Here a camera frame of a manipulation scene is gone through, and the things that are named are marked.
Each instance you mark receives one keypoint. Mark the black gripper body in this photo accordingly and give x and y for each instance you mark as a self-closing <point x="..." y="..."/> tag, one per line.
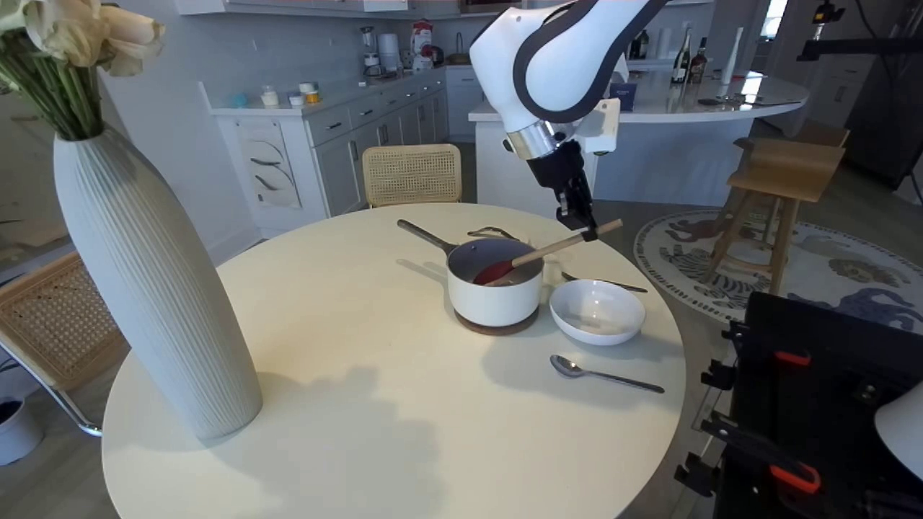
<point x="564" y="173"/>

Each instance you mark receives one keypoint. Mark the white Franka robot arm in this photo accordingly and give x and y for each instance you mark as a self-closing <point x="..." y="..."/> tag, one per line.
<point x="566" y="57"/>

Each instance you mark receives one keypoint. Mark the metal fork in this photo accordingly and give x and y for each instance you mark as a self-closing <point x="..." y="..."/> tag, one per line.
<point x="615" y="284"/>

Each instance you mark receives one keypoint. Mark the white ceramic bowl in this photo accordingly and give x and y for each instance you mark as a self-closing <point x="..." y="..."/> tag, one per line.
<point x="595" y="314"/>

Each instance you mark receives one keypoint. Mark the white plate with wooden rim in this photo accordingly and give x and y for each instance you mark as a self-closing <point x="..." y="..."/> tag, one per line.
<point x="500" y="327"/>

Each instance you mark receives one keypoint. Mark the metal spoon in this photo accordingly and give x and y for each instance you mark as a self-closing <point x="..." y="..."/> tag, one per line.
<point x="566" y="365"/>

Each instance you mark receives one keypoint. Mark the tan seat chair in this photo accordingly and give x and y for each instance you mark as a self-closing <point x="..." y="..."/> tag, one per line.
<point x="412" y="173"/>

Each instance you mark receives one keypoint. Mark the wooden stool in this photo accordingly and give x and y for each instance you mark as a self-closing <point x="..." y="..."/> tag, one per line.
<point x="782" y="168"/>

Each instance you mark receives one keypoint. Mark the round patterned rug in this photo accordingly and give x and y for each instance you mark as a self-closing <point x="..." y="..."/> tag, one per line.
<point x="826" y="268"/>

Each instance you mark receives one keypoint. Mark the white kitchen cabinet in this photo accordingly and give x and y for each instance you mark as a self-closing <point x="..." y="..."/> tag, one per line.
<point x="279" y="161"/>

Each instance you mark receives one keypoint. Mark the black perforated robot table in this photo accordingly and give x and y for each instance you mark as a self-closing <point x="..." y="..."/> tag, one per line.
<point x="846" y="403"/>

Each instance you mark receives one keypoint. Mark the dark tall cabinet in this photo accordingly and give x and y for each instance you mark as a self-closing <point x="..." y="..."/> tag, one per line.
<point x="889" y="117"/>

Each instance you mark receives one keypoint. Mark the grey ribbed vase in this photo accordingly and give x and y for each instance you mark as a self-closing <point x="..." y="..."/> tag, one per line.
<point x="153" y="305"/>

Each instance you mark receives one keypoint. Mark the cream flower bouquet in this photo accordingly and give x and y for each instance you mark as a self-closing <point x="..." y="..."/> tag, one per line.
<point x="67" y="37"/>

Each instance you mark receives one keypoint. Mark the rattan back chair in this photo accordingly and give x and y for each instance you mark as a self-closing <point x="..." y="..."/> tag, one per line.
<point x="48" y="320"/>

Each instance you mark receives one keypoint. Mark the white round container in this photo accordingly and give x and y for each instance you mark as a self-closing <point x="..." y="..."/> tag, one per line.
<point x="18" y="434"/>

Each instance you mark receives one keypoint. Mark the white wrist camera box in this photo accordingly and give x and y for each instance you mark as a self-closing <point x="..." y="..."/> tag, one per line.
<point x="601" y="124"/>

